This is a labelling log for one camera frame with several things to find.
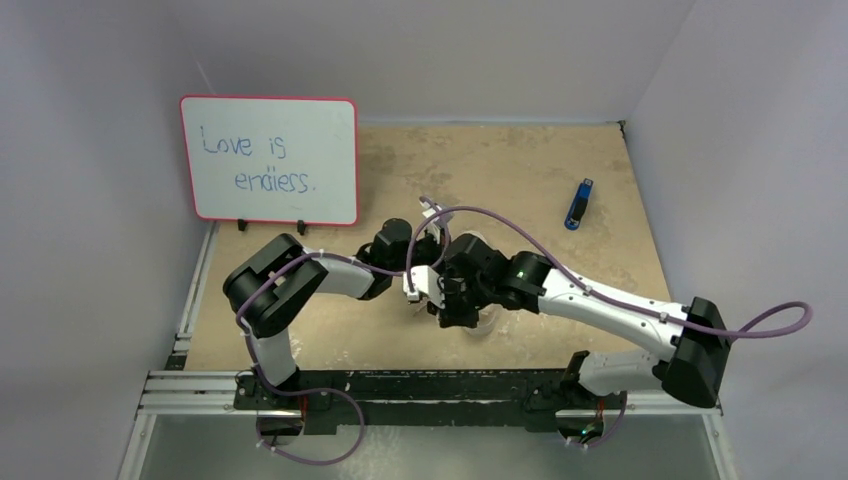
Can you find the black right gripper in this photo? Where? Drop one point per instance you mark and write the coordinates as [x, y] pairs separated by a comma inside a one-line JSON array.
[[452, 291]]

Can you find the beige canvas sneaker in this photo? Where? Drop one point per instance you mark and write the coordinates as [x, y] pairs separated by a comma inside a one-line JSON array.
[[488, 318]]

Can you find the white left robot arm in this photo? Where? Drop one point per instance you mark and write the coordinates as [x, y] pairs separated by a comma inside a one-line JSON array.
[[269, 290]]

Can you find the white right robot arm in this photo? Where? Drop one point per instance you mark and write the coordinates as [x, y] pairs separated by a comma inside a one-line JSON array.
[[679, 348]]

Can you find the blue connector plug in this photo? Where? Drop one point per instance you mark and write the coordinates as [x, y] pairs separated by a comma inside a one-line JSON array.
[[578, 205]]

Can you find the red framed whiteboard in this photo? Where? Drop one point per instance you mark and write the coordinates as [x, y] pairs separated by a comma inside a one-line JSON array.
[[272, 159]]

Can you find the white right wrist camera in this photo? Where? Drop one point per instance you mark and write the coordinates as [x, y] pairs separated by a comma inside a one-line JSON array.
[[422, 283]]

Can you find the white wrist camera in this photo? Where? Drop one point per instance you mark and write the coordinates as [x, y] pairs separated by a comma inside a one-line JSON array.
[[422, 283], [438, 226]]

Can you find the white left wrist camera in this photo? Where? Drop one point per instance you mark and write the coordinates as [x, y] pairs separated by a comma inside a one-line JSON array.
[[438, 226]]

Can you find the silver aluminium frame rails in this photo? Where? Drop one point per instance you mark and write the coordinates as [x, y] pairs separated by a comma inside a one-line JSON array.
[[187, 427]]

